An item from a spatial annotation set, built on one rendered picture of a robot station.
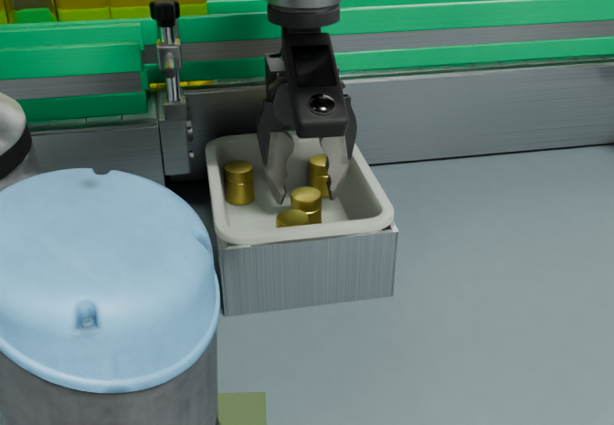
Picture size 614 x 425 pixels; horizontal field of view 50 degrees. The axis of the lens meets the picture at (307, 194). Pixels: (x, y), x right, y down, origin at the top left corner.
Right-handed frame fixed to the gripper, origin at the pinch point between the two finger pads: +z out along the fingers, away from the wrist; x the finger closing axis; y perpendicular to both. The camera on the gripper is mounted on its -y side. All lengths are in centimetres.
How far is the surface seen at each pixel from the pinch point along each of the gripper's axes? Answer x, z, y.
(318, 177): -2.4, 1.4, 6.2
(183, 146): 13.1, -3.8, 6.2
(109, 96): 20.4, -9.6, 7.8
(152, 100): 16.5, -6.8, 13.0
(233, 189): 7.8, 2.0, 6.0
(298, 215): 1.6, -0.2, -4.5
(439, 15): -20.0, -14.0, 18.7
